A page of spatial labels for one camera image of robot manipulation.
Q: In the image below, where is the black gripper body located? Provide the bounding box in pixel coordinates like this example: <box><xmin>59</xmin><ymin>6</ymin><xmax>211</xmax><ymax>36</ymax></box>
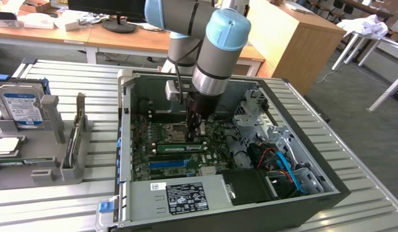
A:
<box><xmin>186</xmin><ymin>91</ymin><xmax>223</xmax><ymax>121</ymax></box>

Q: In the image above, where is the green RAM stick with label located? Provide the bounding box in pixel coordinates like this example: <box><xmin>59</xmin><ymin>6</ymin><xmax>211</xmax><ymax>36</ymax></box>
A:
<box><xmin>157</xmin><ymin>142</ymin><xmax>209</xmax><ymax>155</ymax></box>

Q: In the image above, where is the green motherboard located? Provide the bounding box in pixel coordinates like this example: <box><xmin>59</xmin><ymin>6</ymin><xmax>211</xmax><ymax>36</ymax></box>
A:
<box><xmin>131</xmin><ymin>116</ymin><xmax>238</xmax><ymax>182</ymax></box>

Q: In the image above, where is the black open PC case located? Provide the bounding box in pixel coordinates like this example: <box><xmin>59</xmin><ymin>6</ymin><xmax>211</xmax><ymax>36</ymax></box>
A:
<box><xmin>95</xmin><ymin>69</ymin><xmax>352</xmax><ymax>232</ymax></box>

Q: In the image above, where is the blue expansion slot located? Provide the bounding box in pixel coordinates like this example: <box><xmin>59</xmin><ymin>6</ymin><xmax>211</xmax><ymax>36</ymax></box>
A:
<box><xmin>149</xmin><ymin>159</ymin><xmax>191</xmax><ymax>170</ymax></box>

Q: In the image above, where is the metal disk bay cage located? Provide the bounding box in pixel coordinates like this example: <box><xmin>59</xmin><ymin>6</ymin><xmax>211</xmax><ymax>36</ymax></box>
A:
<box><xmin>230</xmin><ymin>88</ymin><xmax>336</xmax><ymax>194</ymax></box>

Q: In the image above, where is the grey power supply unit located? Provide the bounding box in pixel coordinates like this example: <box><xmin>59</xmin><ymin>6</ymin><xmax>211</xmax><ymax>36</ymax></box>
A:
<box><xmin>123</xmin><ymin>174</ymin><xmax>238</xmax><ymax>222</ymax></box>

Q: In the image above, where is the wooden desk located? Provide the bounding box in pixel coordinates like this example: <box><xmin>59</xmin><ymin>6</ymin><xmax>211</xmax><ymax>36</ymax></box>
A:
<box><xmin>0</xmin><ymin>7</ymin><xmax>266</xmax><ymax>73</ymax></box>

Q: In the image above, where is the wooden cabinet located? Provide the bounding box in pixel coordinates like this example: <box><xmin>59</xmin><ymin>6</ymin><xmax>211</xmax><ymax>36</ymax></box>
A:
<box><xmin>246</xmin><ymin>0</ymin><xmax>348</xmax><ymax>96</ymax></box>

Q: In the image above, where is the black computer monitor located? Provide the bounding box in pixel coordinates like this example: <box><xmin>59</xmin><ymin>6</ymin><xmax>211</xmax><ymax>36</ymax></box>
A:
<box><xmin>67</xmin><ymin>0</ymin><xmax>149</xmax><ymax>34</ymax></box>

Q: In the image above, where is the grey parts rack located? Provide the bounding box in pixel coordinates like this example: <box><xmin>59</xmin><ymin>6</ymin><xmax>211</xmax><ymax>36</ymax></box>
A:
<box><xmin>0</xmin><ymin>94</ymin><xmax>94</xmax><ymax>191</ymax></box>

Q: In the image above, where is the hard disk with blue label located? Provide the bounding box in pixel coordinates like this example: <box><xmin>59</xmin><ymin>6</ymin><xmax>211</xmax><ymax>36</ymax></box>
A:
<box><xmin>0</xmin><ymin>82</ymin><xmax>47</xmax><ymax>129</ymax></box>

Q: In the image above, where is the white table with paper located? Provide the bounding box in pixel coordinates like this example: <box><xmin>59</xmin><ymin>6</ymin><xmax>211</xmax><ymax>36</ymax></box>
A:
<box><xmin>330</xmin><ymin>14</ymin><xmax>398</xmax><ymax>72</ymax></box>

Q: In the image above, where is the silver CPU chip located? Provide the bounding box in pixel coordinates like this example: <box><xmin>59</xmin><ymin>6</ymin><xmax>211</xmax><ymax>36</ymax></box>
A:
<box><xmin>0</xmin><ymin>136</ymin><xmax>27</xmax><ymax>158</ymax></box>

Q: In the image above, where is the white crumpled paper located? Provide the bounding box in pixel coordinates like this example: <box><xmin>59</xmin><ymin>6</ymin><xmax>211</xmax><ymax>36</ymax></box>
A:
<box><xmin>337</xmin><ymin>14</ymin><xmax>389</xmax><ymax>40</ymax></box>

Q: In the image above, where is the stack of white paper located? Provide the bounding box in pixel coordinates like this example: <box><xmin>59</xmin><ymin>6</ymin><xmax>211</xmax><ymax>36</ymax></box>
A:
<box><xmin>23</xmin><ymin>12</ymin><xmax>59</xmax><ymax>29</ymax></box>

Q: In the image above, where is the white cardboard box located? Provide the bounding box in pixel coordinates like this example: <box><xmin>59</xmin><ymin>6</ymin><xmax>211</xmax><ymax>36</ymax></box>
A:
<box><xmin>0</xmin><ymin>11</ymin><xmax>20</xmax><ymax>29</ymax></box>

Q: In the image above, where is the CPU socket with metal frame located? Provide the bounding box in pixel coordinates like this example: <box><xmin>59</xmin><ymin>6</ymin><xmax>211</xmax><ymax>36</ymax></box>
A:
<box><xmin>161</xmin><ymin>123</ymin><xmax>190</xmax><ymax>143</ymax></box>

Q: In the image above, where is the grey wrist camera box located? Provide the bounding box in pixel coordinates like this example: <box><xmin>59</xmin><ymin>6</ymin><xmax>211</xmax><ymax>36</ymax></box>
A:
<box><xmin>165</xmin><ymin>80</ymin><xmax>194</xmax><ymax>101</ymax></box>

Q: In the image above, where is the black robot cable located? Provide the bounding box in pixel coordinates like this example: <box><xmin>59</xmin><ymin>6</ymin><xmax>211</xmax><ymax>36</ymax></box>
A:
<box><xmin>173</xmin><ymin>36</ymin><xmax>203</xmax><ymax>105</ymax></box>

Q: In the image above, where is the red and yellow wire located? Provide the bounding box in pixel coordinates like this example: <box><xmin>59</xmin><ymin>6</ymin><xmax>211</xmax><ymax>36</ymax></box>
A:
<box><xmin>257</xmin><ymin>147</ymin><xmax>289</xmax><ymax>174</ymax></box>

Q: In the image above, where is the blue flat wire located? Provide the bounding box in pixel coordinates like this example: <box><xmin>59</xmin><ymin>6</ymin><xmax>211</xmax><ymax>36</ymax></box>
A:
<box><xmin>275</xmin><ymin>148</ymin><xmax>308</xmax><ymax>195</ymax></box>

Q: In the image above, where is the graphics card with metal bracket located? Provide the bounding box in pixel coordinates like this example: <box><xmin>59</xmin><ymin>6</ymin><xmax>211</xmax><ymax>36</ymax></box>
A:
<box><xmin>62</xmin><ymin>92</ymin><xmax>87</xmax><ymax>169</ymax></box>

